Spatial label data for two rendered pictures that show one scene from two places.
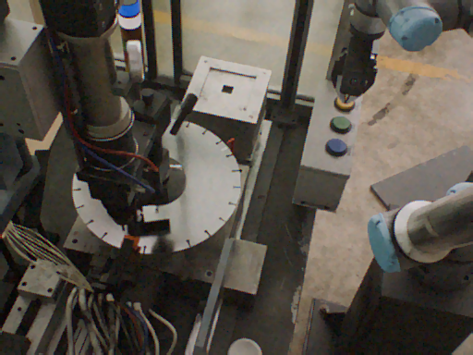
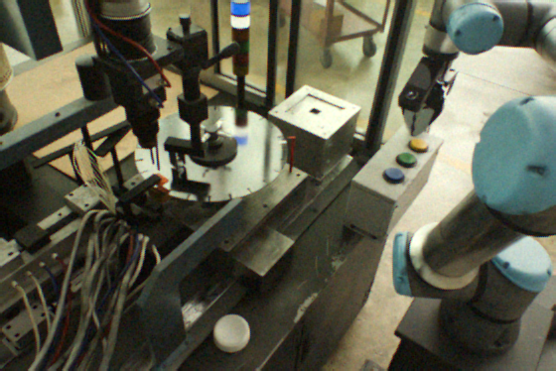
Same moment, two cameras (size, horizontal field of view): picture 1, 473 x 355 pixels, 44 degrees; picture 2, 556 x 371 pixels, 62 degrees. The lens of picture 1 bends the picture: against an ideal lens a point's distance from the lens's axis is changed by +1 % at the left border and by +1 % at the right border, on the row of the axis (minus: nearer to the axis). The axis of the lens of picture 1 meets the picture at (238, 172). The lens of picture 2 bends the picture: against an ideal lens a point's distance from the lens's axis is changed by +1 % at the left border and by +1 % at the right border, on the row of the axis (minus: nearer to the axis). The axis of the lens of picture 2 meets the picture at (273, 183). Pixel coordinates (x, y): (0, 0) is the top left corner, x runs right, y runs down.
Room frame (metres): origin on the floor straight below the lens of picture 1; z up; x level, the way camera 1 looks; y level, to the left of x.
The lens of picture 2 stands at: (0.02, -0.29, 1.58)
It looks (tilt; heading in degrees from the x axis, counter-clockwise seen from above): 43 degrees down; 25
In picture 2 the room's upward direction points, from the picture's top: 3 degrees clockwise
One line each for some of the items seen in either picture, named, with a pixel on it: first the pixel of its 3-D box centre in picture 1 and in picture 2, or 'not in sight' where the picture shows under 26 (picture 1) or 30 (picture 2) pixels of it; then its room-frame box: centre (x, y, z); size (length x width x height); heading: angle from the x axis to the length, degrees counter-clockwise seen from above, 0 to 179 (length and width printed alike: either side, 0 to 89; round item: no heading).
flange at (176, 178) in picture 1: (157, 176); (211, 143); (0.68, 0.16, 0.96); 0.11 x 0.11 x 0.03
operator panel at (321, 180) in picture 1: (328, 144); (393, 181); (0.92, -0.21, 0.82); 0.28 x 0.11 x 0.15; 171
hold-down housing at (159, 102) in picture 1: (151, 136); (190, 72); (0.60, 0.14, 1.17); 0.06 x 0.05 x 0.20; 162
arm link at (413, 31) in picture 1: (416, 15); (481, 21); (0.84, -0.28, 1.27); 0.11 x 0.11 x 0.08; 22
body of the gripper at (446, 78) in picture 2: (361, 44); (434, 71); (0.94, -0.22, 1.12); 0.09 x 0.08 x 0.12; 171
